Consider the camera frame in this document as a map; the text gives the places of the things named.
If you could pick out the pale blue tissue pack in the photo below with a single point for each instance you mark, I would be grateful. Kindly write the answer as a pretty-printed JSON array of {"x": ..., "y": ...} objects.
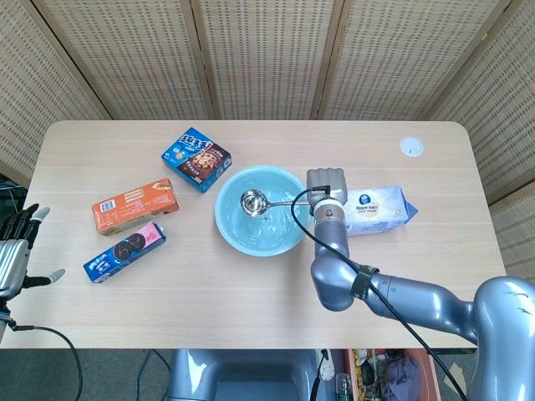
[{"x": 380, "y": 211}]

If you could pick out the woven folding screen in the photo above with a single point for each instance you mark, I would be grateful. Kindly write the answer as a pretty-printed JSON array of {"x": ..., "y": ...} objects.
[{"x": 267, "y": 58}]

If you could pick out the blue pink sandwich cookie box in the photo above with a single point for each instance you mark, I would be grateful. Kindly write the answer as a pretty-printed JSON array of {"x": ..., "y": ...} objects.
[{"x": 125, "y": 252}]

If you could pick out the white power strip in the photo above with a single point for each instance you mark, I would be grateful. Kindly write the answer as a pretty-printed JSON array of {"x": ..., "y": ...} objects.
[{"x": 328, "y": 366}]

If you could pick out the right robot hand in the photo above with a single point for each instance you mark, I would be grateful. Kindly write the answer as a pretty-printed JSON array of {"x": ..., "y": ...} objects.
[{"x": 328, "y": 186}]

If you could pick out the orange cracker box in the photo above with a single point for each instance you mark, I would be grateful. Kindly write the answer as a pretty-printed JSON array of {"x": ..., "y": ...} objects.
[{"x": 136, "y": 206}]

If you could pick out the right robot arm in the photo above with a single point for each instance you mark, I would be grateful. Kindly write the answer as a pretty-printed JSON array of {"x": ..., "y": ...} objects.
[{"x": 397, "y": 284}]

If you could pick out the light blue bowl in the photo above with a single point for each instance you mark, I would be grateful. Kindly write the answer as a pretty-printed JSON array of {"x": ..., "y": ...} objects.
[{"x": 259, "y": 225}]

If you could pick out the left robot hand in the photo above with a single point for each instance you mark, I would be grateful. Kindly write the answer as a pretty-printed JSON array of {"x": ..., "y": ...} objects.
[{"x": 12, "y": 255}]

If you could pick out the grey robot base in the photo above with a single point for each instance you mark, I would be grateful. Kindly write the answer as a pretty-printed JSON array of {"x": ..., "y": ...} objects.
[{"x": 242, "y": 376}]

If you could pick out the blue chocolate chip cookie box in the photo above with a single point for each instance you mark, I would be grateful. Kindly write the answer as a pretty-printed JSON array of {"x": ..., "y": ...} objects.
[{"x": 196, "y": 158}]

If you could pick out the metal ladle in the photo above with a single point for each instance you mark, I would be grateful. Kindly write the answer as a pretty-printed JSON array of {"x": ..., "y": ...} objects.
[{"x": 259, "y": 203}]

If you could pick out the green plastic bottle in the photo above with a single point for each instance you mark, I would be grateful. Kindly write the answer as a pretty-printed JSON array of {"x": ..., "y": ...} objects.
[{"x": 343, "y": 388}]

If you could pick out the pink storage bin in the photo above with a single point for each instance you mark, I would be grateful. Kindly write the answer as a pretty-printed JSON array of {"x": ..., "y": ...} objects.
[{"x": 390, "y": 374}]

